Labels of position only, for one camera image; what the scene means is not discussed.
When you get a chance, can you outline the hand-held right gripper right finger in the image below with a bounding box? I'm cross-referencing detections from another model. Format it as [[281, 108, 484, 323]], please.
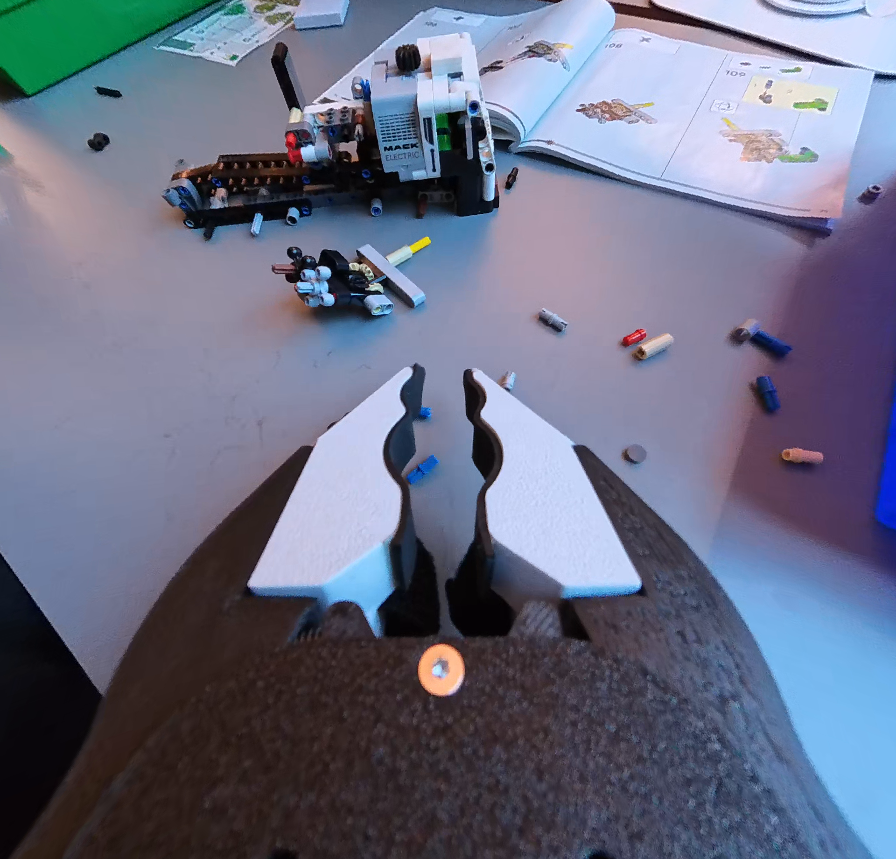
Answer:
[[462, 367, 644, 601]]

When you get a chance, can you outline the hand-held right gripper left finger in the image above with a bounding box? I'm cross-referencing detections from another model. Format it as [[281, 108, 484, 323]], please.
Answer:
[[247, 363, 428, 639]]

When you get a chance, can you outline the lego truck model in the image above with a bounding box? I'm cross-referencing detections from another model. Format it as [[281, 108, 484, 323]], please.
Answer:
[[162, 33, 501, 240]]

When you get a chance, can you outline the small black lego subassembly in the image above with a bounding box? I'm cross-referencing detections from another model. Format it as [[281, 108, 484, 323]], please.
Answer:
[[272, 236, 433, 317]]

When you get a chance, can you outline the blue plastic bin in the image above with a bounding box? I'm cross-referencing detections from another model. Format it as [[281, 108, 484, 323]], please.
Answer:
[[874, 383, 896, 531]]

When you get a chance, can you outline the open instruction booklet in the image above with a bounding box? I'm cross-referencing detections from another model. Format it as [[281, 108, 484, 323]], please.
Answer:
[[311, 0, 876, 233]]

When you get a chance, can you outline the sticker sheet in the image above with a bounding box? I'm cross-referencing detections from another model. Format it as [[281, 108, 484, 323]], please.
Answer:
[[155, 0, 302, 67]]

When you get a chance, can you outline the small white block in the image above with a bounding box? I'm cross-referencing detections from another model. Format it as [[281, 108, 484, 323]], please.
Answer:
[[293, 0, 350, 31]]

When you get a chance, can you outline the green plastic bin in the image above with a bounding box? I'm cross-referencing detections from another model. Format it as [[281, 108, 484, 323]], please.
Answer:
[[0, 0, 241, 97]]

